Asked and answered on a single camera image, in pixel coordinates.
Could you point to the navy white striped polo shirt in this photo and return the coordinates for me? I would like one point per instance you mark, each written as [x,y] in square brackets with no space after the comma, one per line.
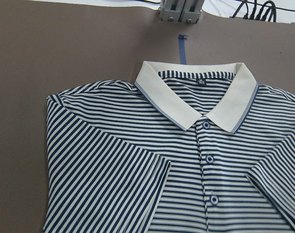
[185,149]

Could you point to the aluminium frame post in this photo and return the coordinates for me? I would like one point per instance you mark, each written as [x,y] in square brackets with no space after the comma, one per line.
[185,11]

